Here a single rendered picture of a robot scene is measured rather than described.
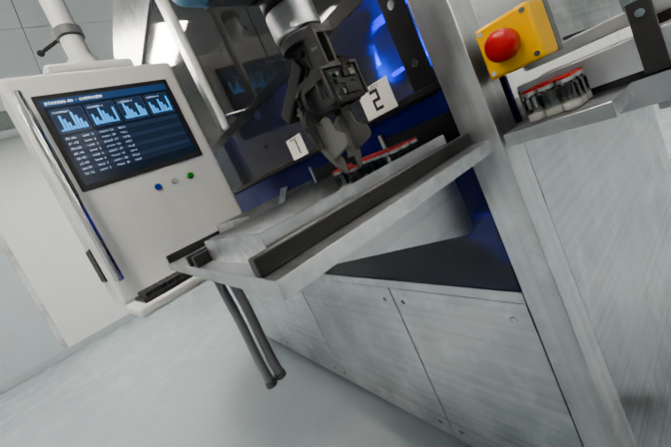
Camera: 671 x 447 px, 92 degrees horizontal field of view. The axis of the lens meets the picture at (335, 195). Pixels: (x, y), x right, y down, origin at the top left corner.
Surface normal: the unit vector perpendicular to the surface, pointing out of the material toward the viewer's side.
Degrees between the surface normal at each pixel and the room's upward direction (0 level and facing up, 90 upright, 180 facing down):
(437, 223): 90
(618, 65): 90
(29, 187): 90
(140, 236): 90
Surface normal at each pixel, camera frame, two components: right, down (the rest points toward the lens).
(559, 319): -0.73, 0.40
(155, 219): 0.65, -0.20
